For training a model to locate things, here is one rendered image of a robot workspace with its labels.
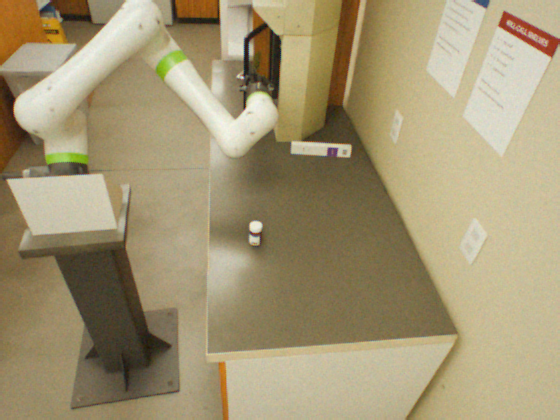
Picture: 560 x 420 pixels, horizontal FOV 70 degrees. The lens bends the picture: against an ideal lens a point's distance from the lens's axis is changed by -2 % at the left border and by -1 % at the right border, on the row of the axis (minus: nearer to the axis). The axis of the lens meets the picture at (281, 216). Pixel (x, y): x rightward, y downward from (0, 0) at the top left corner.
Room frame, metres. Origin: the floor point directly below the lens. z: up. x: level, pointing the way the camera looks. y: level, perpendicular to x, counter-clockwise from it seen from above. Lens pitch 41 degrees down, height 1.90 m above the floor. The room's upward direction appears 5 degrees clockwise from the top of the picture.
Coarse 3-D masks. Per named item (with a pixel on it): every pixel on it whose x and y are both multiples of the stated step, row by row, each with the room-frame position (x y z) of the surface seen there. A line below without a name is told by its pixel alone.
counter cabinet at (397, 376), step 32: (352, 352) 0.60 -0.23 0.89; (384, 352) 0.62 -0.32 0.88; (416, 352) 0.63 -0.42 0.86; (224, 384) 0.54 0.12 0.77; (256, 384) 0.55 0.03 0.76; (288, 384) 0.57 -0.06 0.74; (320, 384) 0.59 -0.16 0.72; (352, 384) 0.61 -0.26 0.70; (384, 384) 0.63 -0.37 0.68; (416, 384) 0.65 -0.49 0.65; (224, 416) 0.54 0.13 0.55; (256, 416) 0.56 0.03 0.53; (288, 416) 0.57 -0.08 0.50; (320, 416) 0.59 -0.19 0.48; (352, 416) 0.61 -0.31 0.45; (384, 416) 0.64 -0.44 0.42
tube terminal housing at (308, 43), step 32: (288, 0) 1.61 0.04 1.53; (320, 0) 1.65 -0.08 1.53; (288, 32) 1.61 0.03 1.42; (320, 32) 1.68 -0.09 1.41; (288, 64) 1.61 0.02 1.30; (320, 64) 1.70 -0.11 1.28; (288, 96) 1.61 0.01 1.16; (320, 96) 1.73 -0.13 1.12; (288, 128) 1.62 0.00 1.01; (320, 128) 1.76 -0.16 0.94
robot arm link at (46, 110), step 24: (144, 0) 1.26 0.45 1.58; (120, 24) 1.19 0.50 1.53; (144, 24) 1.21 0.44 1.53; (96, 48) 1.14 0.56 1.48; (120, 48) 1.17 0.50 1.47; (144, 48) 1.28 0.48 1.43; (72, 72) 1.08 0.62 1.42; (96, 72) 1.11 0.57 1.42; (24, 96) 1.01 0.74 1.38; (48, 96) 1.02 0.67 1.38; (72, 96) 1.05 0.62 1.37; (24, 120) 0.97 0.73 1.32; (48, 120) 0.99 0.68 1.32; (72, 120) 1.08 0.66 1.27
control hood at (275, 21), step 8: (256, 0) 1.67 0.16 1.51; (264, 0) 1.68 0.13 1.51; (280, 0) 1.70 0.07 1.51; (256, 8) 1.59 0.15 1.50; (264, 8) 1.59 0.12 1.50; (272, 8) 1.60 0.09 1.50; (280, 8) 1.60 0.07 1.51; (264, 16) 1.59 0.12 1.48; (272, 16) 1.60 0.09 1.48; (280, 16) 1.60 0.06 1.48; (272, 24) 1.60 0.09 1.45; (280, 24) 1.61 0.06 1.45; (280, 32) 1.61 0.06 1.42
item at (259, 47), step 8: (264, 32) 1.81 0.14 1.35; (256, 40) 1.73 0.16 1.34; (264, 40) 1.82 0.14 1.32; (256, 48) 1.73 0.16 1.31; (264, 48) 1.82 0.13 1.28; (256, 56) 1.73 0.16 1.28; (264, 56) 1.82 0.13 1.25; (256, 64) 1.73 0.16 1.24; (264, 64) 1.83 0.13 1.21; (264, 72) 1.83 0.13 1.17
